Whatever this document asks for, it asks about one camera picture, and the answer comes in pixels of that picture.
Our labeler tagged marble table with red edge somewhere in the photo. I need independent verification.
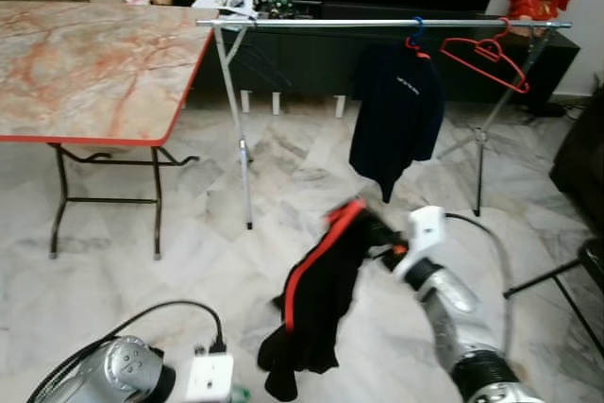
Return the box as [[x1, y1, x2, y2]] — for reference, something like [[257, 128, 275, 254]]
[[0, 2, 213, 260]]

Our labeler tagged white paper stack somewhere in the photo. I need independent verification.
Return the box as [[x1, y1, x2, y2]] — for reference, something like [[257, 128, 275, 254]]
[[193, 0, 256, 19]]

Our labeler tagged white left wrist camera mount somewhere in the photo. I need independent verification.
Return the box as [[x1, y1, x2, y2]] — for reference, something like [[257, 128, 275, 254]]
[[184, 351, 235, 403]]

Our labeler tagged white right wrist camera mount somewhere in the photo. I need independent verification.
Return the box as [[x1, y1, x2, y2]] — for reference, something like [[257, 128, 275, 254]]
[[392, 205, 446, 281]]

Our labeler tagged black television console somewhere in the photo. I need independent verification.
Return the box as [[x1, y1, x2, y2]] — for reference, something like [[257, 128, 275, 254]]
[[193, 2, 581, 119]]

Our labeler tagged black knit garment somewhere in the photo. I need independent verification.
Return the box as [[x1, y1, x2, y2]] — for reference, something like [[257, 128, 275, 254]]
[[257, 198, 402, 402]]

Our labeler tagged silver metal clothes rack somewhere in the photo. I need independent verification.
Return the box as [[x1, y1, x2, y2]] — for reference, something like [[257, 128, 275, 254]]
[[195, 16, 574, 231]]

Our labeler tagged dark fabric sofa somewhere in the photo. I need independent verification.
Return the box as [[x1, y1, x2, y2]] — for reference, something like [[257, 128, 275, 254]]
[[550, 92, 604, 234]]

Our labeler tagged red plastic hanger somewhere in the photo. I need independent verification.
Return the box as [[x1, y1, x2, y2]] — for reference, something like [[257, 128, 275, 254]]
[[440, 18, 529, 94]]

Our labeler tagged navy blue t-shirt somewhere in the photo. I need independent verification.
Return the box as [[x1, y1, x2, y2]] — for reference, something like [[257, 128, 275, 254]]
[[348, 42, 446, 204]]

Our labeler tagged blue plastic hanger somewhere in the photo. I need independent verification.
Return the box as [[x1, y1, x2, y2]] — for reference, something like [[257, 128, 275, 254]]
[[406, 16, 428, 50]]

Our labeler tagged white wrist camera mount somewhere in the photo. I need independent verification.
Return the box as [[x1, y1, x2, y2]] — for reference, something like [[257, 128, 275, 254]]
[[392, 205, 446, 281], [184, 351, 235, 403]]

